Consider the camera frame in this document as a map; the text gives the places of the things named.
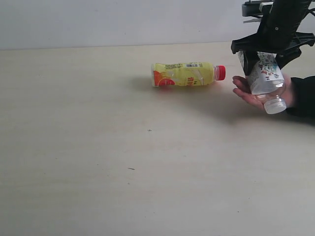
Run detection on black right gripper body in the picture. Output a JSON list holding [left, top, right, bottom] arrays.
[[231, 0, 315, 54]]

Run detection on clear bottle floral white label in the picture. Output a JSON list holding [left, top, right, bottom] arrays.
[[238, 51, 287, 115]]

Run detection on yellow juice bottle red cap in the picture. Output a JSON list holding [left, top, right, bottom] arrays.
[[151, 62, 226, 87]]

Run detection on black sleeved forearm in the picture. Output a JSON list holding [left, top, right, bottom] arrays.
[[286, 76, 315, 118]]

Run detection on open bare human hand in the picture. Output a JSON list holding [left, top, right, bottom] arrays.
[[232, 73, 296, 111]]

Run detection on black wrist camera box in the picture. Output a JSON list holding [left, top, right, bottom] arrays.
[[242, 0, 274, 24]]

